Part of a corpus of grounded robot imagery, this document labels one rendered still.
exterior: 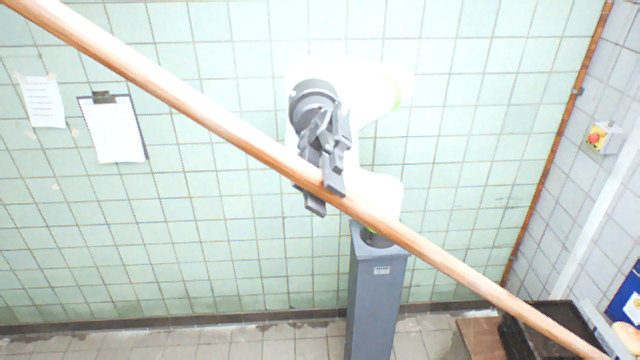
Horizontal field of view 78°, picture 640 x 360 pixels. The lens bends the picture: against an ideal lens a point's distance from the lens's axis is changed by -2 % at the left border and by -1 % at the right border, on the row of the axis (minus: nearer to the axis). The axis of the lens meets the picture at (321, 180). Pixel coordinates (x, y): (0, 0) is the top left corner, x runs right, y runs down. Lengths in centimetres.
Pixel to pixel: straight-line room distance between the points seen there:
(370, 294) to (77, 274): 174
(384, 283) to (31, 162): 169
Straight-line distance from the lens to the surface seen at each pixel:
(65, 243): 255
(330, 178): 48
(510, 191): 235
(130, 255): 248
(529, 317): 80
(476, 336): 211
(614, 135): 193
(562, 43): 205
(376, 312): 173
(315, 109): 63
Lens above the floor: 222
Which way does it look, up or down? 34 degrees down
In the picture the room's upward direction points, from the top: straight up
